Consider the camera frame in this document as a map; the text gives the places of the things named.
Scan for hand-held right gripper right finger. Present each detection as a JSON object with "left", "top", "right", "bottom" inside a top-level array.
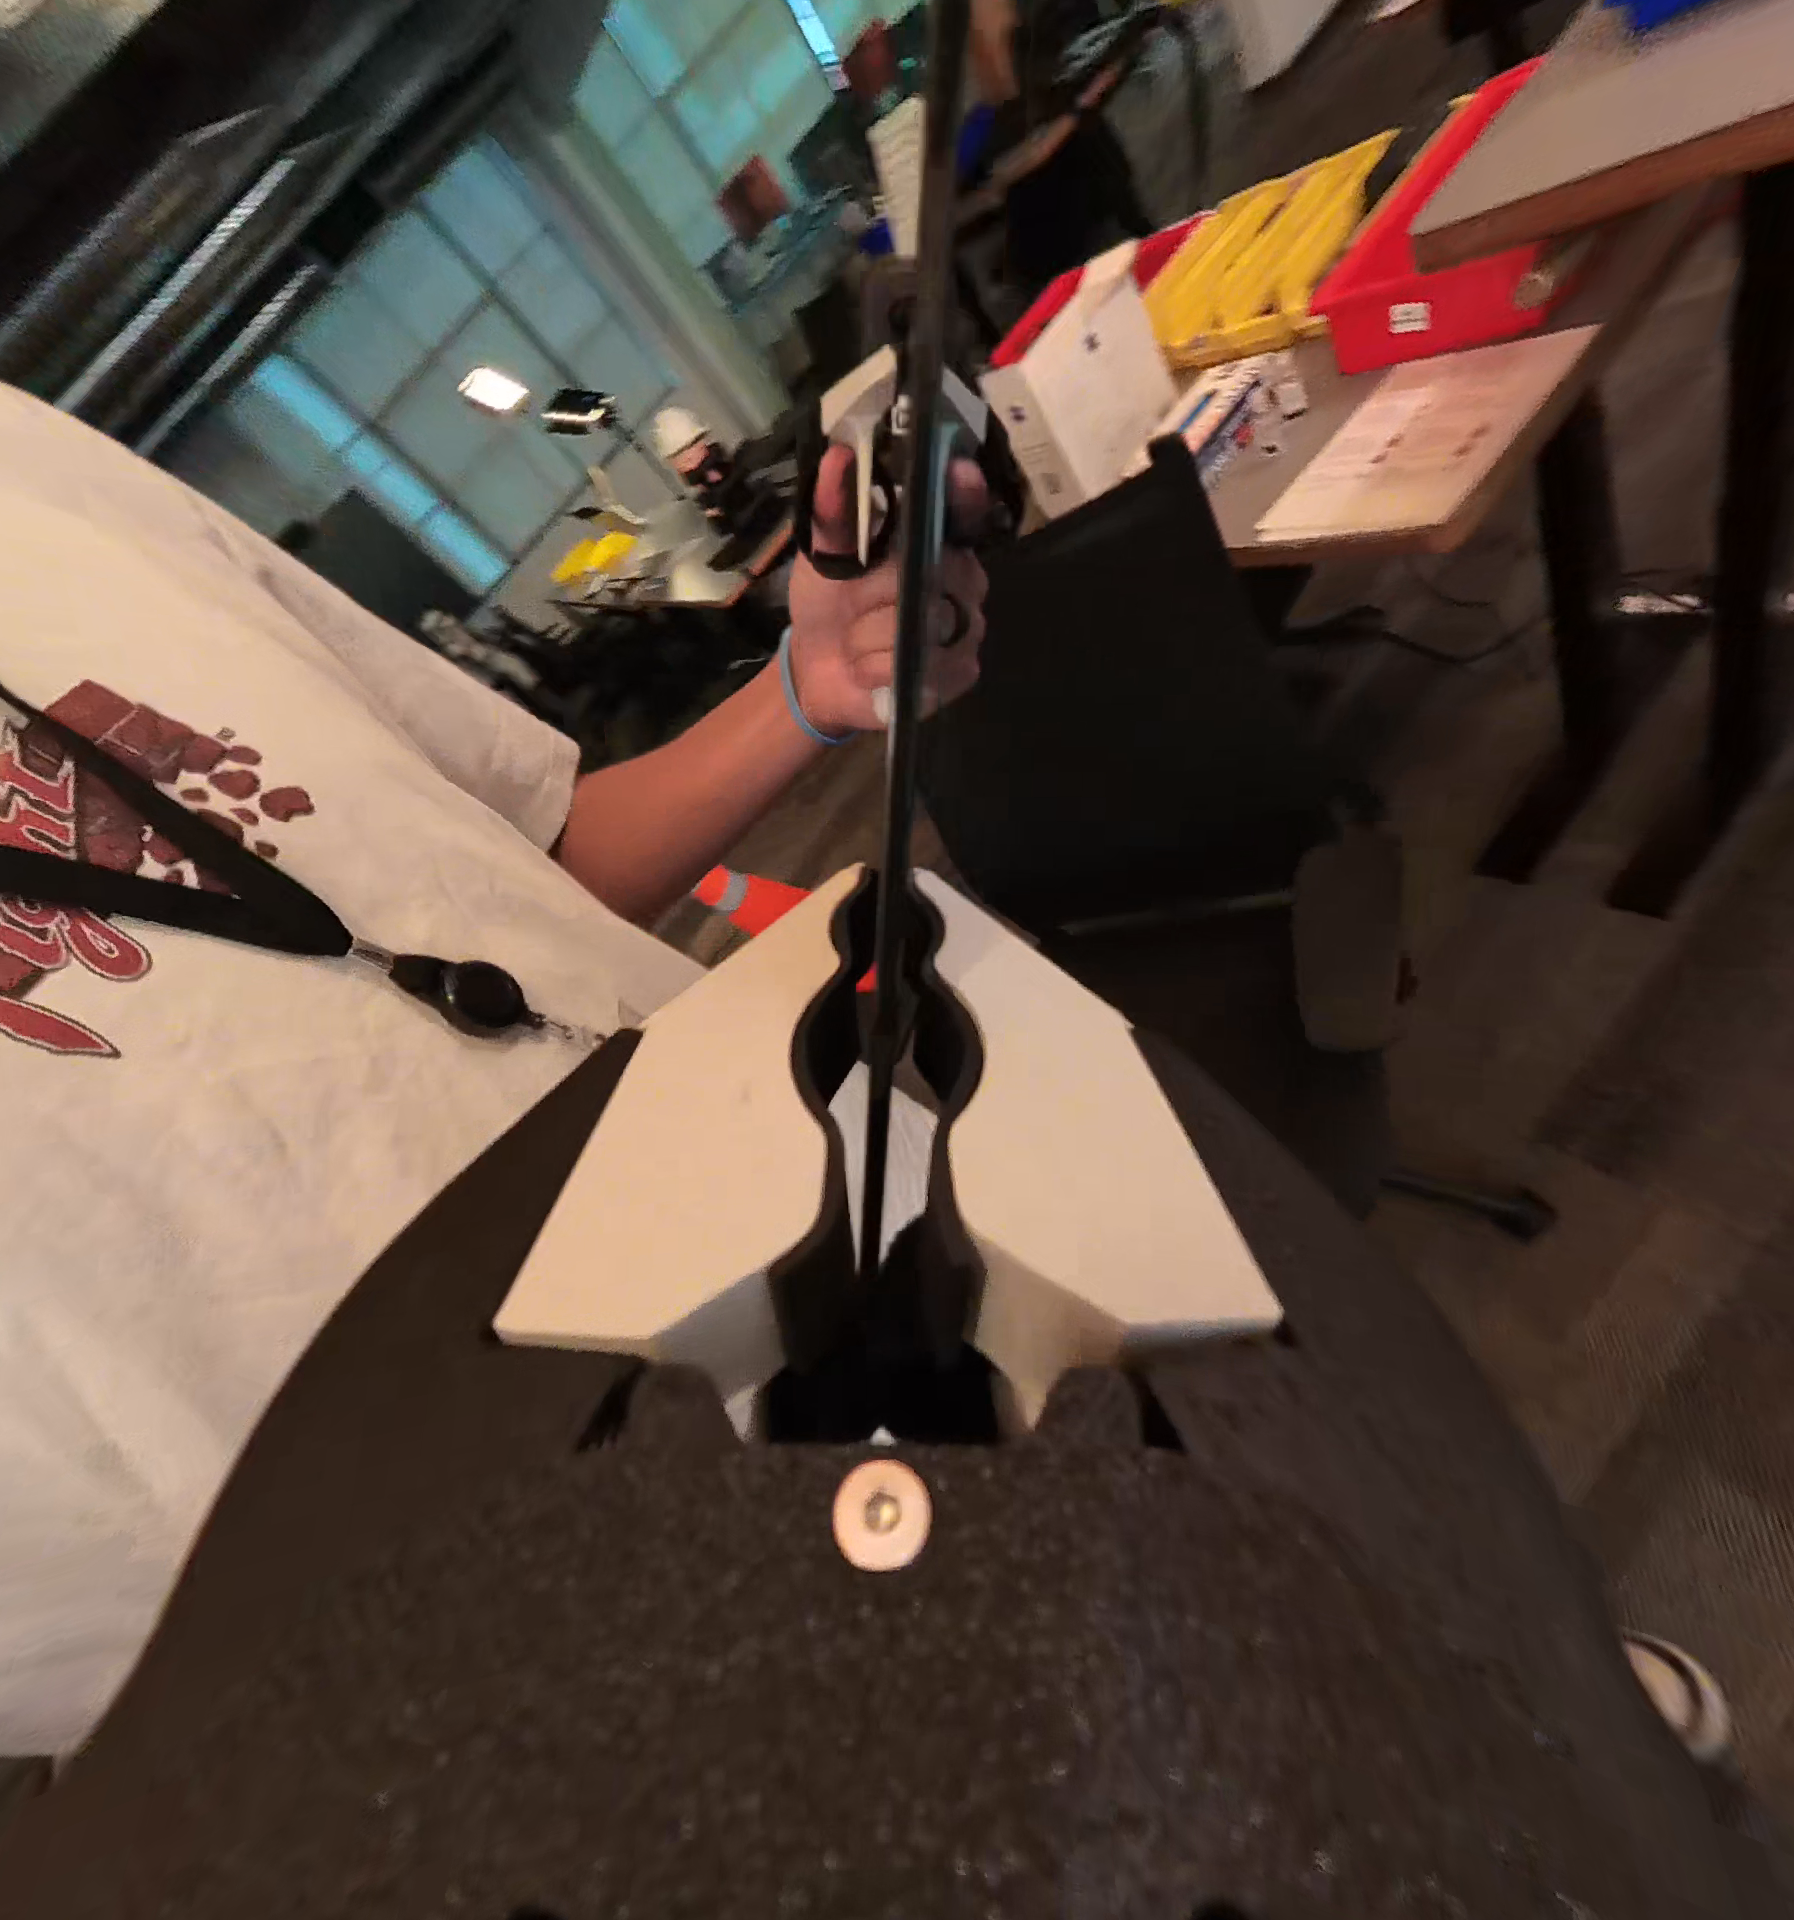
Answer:
[{"left": 896, "top": 872, "right": 1287, "bottom": 1431}]

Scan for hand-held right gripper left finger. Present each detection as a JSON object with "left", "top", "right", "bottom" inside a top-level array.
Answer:
[{"left": 492, "top": 865, "right": 883, "bottom": 1443}]

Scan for black glossy board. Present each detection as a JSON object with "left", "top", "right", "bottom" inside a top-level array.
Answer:
[{"left": 852, "top": 0, "right": 977, "bottom": 1292}]

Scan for person's left forearm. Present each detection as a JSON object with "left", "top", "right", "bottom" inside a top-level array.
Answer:
[{"left": 554, "top": 705, "right": 839, "bottom": 927}]

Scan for grey-topped wooden desk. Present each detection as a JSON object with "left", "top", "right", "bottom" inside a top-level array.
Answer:
[{"left": 1411, "top": 0, "right": 1794, "bottom": 920}]

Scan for person's left hand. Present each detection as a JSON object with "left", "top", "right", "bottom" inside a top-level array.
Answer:
[{"left": 783, "top": 446, "right": 992, "bottom": 745}]

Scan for red plastic bin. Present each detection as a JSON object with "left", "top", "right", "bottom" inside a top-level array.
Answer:
[
  {"left": 1306, "top": 57, "right": 1597, "bottom": 376},
  {"left": 987, "top": 211, "right": 1213, "bottom": 372}
]

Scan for white cardboard box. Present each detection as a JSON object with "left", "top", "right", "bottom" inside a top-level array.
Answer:
[{"left": 987, "top": 244, "right": 1186, "bottom": 516}]

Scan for orange traffic cone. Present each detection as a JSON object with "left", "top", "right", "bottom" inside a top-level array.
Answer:
[{"left": 690, "top": 865, "right": 880, "bottom": 995}]

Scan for blue wristband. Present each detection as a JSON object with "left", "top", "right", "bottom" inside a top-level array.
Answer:
[{"left": 774, "top": 627, "right": 857, "bottom": 748}]

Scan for black office chair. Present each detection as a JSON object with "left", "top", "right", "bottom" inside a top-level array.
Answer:
[{"left": 916, "top": 433, "right": 1560, "bottom": 1245}]

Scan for yellow plastic parts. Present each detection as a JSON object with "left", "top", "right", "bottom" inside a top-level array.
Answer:
[{"left": 1141, "top": 129, "right": 1403, "bottom": 372}]

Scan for wood-edged cluttered table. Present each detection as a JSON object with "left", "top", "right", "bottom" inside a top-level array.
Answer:
[{"left": 987, "top": 191, "right": 1746, "bottom": 890}]

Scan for white paper sheet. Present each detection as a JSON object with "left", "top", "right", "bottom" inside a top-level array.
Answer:
[{"left": 1253, "top": 321, "right": 1607, "bottom": 556}]

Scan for person's white shoe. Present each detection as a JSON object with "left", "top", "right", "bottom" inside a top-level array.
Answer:
[{"left": 1620, "top": 1629, "right": 1742, "bottom": 1768}]

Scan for black lanyard with badge reel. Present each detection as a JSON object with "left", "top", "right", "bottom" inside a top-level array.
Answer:
[{"left": 0, "top": 637, "right": 609, "bottom": 1048}]

